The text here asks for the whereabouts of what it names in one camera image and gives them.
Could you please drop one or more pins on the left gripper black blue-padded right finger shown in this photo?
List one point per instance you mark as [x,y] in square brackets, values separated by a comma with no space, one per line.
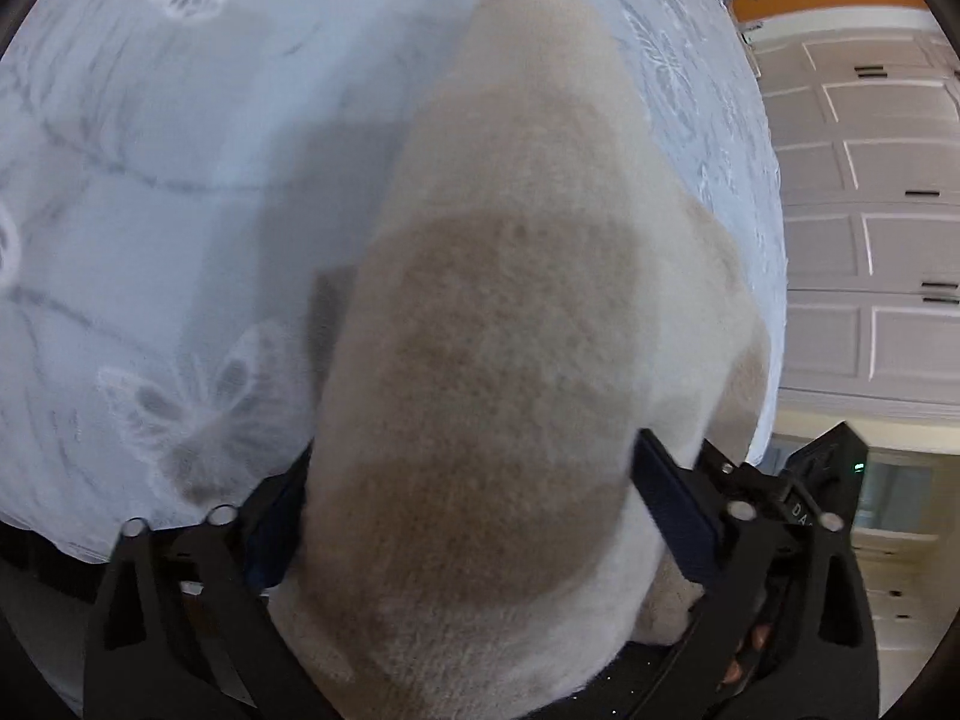
[820,660]

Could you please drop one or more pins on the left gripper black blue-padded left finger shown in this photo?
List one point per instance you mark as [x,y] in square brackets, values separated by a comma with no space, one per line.
[181,629]

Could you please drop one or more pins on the cream knit sweater black hearts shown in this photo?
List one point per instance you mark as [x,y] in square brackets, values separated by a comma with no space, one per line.
[541,286]

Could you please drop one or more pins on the person's hand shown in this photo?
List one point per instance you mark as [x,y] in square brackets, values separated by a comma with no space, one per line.
[747,656]

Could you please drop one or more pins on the black sparkly trousers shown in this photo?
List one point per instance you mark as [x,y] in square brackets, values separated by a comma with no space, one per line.
[616,690]

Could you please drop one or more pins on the white wardrobe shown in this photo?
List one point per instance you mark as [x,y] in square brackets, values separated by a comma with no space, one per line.
[863,111]

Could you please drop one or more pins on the bed with blue butterfly duvet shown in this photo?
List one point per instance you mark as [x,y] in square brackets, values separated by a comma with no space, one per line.
[178,174]

